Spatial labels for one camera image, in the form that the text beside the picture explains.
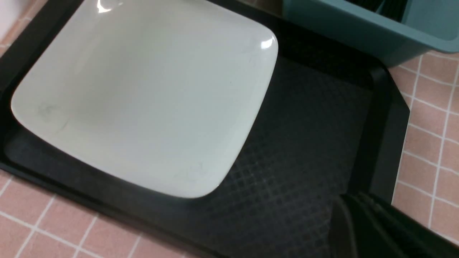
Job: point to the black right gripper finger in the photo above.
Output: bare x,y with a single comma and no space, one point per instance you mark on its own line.
365,226

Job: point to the teal plastic bin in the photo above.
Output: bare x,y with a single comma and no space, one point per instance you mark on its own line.
427,25

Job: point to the black plastic serving tray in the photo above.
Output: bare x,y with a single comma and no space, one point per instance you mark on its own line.
210,124

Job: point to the large white square plate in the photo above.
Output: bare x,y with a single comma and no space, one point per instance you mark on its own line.
159,93

